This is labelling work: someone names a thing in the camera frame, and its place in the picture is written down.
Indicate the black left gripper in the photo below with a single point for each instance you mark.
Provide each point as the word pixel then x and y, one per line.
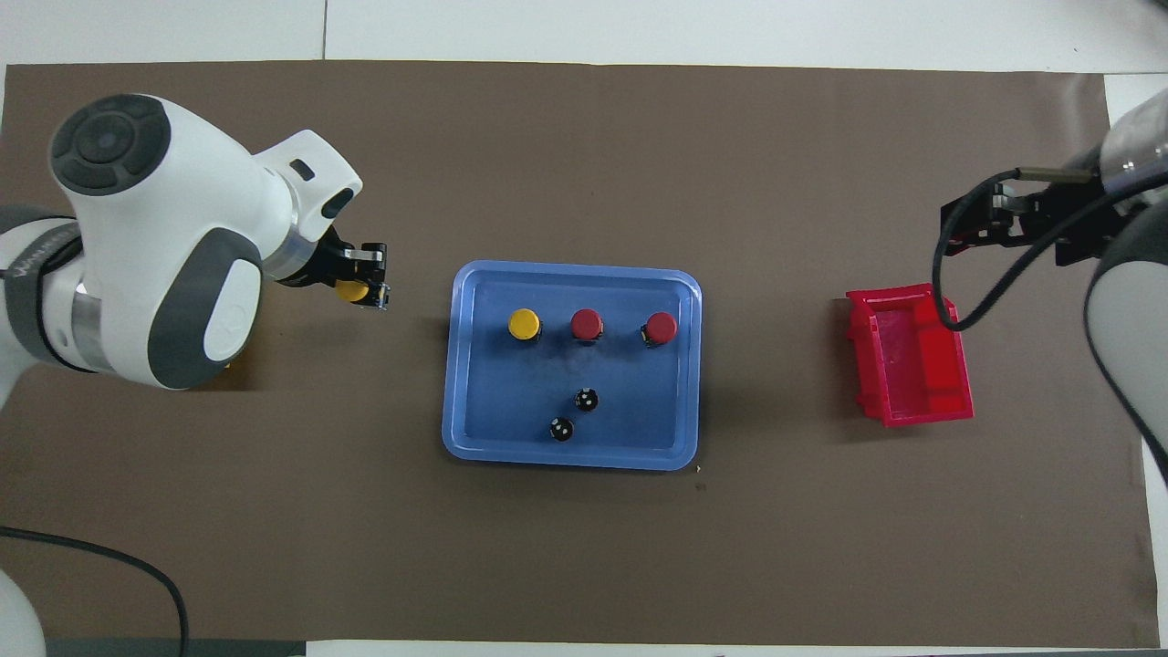
pixel 324 265

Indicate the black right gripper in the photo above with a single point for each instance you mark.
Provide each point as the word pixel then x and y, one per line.
pixel 1068 219

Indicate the yellow push button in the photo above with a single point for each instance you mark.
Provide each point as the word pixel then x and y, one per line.
pixel 349 292
pixel 524 325

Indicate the red push button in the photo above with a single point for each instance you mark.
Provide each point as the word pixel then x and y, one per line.
pixel 661 328
pixel 587 325

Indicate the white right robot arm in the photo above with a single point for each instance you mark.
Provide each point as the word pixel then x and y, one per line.
pixel 1131 301

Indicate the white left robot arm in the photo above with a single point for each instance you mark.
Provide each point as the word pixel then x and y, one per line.
pixel 164 201

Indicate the blue plastic tray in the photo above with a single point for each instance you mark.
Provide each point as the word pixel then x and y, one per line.
pixel 511 401

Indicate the red plastic bin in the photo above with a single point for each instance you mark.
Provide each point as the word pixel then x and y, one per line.
pixel 912 365

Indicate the black cylindrical capacitor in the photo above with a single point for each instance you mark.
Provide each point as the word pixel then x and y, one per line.
pixel 561 429
pixel 587 400

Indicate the brown paper table mat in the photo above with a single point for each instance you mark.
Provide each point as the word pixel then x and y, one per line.
pixel 365 547

